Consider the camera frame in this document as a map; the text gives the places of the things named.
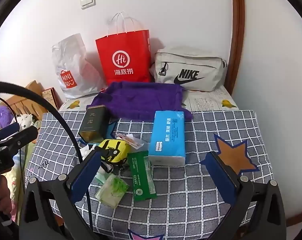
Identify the yellow black striped toy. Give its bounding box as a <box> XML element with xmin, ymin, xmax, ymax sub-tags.
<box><xmin>97</xmin><ymin>139</ymin><xmax>131</xmax><ymax>167</ymax></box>

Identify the dark green wet wipes packet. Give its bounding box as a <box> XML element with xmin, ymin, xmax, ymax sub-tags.
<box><xmin>127</xmin><ymin>150</ymin><xmax>158</xmax><ymax>202</ymax></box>

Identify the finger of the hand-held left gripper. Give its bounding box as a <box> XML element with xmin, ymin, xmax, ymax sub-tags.
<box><xmin>0</xmin><ymin>122</ymin><xmax>20</xmax><ymax>141</ymax></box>
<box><xmin>0</xmin><ymin>126</ymin><xmax>39</xmax><ymax>156</ymax></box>

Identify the grey checkered blanket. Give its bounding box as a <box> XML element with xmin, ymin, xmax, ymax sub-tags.
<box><xmin>25</xmin><ymin>109</ymin><xmax>278</xmax><ymax>240</ymax></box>

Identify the person's left hand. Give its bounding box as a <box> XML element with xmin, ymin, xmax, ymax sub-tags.
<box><xmin>0</xmin><ymin>174</ymin><xmax>13</xmax><ymax>213</ymax></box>

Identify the purple towel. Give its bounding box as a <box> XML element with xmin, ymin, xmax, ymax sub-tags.
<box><xmin>86</xmin><ymin>81</ymin><xmax>194</xmax><ymax>120</ymax></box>

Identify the white printed sheet with mangoes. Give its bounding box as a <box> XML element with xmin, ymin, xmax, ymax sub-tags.
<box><xmin>58</xmin><ymin>85</ymin><xmax>241</xmax><ymax>113</ymax></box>

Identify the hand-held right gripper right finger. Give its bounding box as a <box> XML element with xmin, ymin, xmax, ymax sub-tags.
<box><xmin>205</xmin><ymin>151</ymin><xmax>288</xmax><ymax>240</ymax></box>

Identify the purple plush toy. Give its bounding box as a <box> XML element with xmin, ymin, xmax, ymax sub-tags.
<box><xmin>0</xmin><ymin>105</ymin><xmax>15</xmax><ymax>128</ymax></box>

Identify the white plastic shopping bag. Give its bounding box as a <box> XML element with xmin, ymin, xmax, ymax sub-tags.
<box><xmin>51</xmin><ymin>33</ymin><xmax>108</xmax><ymax>100</ymax></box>

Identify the brown wooden door frame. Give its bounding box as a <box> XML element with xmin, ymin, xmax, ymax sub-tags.
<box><xmin>227</xmin><ymin>0</ymin><xmax>246</xmax><ymax>97</ymax></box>

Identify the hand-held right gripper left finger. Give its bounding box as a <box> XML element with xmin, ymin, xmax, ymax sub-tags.
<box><xmin>19</xmin><ymin>149</ymin><xmax>104</xmax><ymax>240</ymax></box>

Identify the grey fabric waist bag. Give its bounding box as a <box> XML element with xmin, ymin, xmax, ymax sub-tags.
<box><xmin>149</xmin><ymin>45</ymin><xmax>228</xmax><ymax>92</ymax></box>

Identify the white floral cloth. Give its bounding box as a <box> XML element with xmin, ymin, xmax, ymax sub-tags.
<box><xmin>16</xmin><ymin>114</ymin><xmax>42</xmax><ymax>130</ymax></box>

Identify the blue tissue pack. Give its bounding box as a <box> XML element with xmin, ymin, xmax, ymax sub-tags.
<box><xmin>148</xmin><ymin>110</ymin><xmax>186</xmax><ymax>167</ymax></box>

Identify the pale patterned bed sheet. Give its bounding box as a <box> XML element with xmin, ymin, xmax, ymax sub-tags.
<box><xmin>6</xmin><ymin>140</ymin><xmax>29</xmax><ymax>220</ymax></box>

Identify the cardboard box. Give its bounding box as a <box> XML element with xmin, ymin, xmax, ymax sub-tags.
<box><xmin>0</xmin><ymin>80</ymin><xmax>50</xmax><ymax>130</ymax></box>

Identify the red and white sachet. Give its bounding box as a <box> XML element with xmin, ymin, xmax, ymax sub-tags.
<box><xmin>115</xmin><ymin>133</ymin><xmax>144</xmax><ymax>152</ymax></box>

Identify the brown patterned box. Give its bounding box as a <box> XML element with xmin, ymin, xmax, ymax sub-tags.
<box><xmin>41</xmin><ymin>87</ymin><xmax>59</xmax><ymax>110</ymax></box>

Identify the red paper shopping bag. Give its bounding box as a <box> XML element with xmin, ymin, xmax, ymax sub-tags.
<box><xmin>95</xmin><ymin>11</ymin><xmax>152</xmax><ymax>86</ymax></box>

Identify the black cable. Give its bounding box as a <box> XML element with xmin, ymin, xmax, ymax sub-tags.
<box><xmin>0</xmin><ymin>81</ymin><xmax>85</xmax><ymax>160</ymax></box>
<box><xmin>0</xmin><ymin>94</ymin><xmax>27</xmax><ymax>188</ymax></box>

